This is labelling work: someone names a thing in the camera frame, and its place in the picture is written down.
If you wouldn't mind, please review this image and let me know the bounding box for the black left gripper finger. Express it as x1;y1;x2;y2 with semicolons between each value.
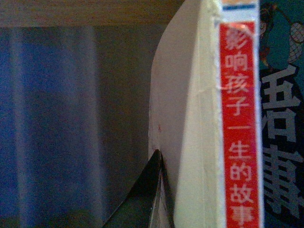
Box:
103;150;175;228

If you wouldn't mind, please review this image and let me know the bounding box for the red spine white book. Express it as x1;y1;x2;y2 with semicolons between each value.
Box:
149;0;264;228

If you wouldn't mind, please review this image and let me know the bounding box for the light wooden shelf cabinet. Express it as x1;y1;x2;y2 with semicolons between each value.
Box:
0;0;183;28

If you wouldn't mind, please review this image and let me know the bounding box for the teal black lettered book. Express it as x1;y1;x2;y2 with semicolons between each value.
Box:
259;0;304;228

